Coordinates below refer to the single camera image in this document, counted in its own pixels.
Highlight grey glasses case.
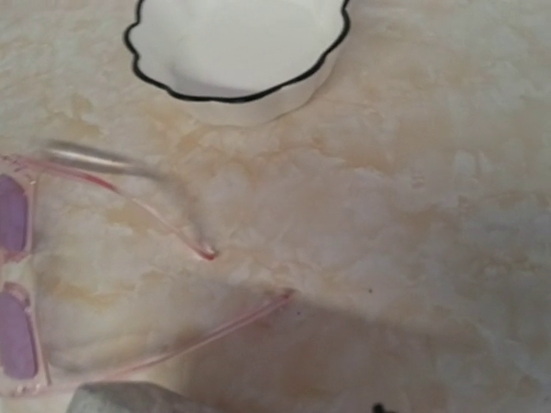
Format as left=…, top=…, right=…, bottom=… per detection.
left=66, top=381, right=194, bottom=413

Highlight white scalloped bowl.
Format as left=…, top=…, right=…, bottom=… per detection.
left=124, top=1, right=350, bottom=126

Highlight clear frame glasses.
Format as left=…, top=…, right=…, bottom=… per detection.
left=1, top=140, right=294, bottom=398

